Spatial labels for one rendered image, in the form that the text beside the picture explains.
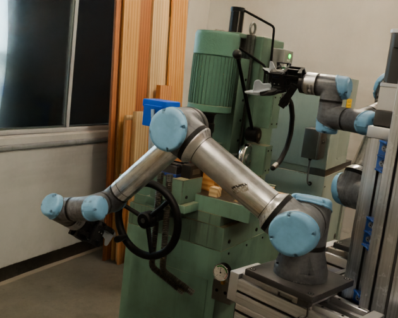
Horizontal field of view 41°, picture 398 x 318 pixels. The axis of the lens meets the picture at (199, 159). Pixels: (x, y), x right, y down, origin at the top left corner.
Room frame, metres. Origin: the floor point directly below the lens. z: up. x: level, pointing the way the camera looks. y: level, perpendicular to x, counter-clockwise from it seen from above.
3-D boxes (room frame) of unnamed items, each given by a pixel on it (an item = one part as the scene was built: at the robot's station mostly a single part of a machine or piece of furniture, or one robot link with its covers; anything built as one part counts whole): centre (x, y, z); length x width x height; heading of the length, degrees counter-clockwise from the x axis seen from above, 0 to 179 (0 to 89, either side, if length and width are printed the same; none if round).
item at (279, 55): (2.33, -0.30, 1.40); 0.10 x 0.06 x 0.16; 149
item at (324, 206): (1.44, -0.32, 0.98); 0.13 x 0.12 x 0.14; 158
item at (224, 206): (2.03, 0.03, 0.87); 0.61 x 0.30 x 0.06; 59
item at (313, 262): (1.45, -0.32, 0.87); 0.15 x 0.15 x 0.10
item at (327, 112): (1.77, -0.42, 1.25); 0.11 x 0.08 x 0.11; 38
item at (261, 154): (2.20, -0.25, 1.02); 0.09 x 0.07 x 0.12; 59
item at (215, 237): (2.23, -0.08, 0.76); 0.57 x 0.45 x 0.09; 149
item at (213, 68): (2.13, -0.02, 1.35); 0.18 x 0.18 x 0.31
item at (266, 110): (2.23, -0.26, 1.23); 0.09 x 0.08 x 0.15; 149
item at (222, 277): (1.81, -0.13, 0.65); 0.06 x 0.04 x 0.08; 59
